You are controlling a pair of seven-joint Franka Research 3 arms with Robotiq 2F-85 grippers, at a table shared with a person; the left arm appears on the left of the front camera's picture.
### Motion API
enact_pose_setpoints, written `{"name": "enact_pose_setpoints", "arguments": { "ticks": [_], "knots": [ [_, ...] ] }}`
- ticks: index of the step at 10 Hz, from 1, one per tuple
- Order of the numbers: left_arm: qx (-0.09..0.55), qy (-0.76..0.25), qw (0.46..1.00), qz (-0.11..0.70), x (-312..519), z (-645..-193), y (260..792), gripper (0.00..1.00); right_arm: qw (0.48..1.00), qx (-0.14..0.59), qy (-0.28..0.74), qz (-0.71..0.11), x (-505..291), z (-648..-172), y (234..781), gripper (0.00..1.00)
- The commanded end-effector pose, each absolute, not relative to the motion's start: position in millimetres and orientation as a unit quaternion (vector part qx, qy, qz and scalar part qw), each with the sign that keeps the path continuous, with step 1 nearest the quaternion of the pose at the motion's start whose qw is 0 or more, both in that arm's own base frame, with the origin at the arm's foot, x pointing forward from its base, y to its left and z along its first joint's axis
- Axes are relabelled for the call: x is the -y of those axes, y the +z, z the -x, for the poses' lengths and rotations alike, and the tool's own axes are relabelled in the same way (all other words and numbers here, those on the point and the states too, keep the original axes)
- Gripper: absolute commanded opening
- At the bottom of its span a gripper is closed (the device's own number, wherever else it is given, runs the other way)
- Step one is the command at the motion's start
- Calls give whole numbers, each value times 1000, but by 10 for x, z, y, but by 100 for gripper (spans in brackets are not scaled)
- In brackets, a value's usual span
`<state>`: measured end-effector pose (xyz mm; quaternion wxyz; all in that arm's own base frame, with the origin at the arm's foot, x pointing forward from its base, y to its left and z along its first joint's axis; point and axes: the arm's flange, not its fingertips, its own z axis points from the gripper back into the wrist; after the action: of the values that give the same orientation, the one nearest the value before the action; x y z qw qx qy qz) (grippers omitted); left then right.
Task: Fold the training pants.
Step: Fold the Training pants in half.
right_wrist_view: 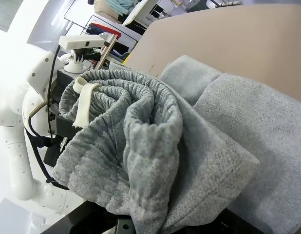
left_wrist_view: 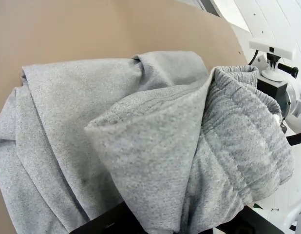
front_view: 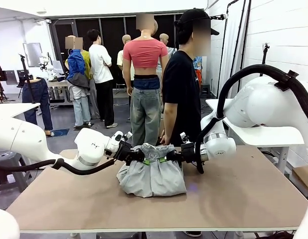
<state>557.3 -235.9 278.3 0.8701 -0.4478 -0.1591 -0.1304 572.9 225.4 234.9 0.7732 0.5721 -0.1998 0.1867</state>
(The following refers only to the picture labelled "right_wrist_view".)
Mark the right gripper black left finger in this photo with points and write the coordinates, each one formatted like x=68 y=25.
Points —
x=92 y=221

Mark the grey training pants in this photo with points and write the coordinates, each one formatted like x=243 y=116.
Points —
x=165 y=146

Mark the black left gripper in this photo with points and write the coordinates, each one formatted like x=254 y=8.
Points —
x=66 y=125

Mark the beige teal clothing pile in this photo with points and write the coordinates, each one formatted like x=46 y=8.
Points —
x=109 y=9

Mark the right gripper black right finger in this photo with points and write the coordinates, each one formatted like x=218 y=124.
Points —
x=238 y=225

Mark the dark clothes on rack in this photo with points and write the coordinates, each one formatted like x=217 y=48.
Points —
x=97 y=29

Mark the white side table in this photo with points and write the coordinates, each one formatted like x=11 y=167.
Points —
x=140 y=12

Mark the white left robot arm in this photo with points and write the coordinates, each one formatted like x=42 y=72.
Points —
x=14 y=158

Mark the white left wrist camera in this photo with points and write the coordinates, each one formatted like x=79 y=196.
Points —
x=77 y=41

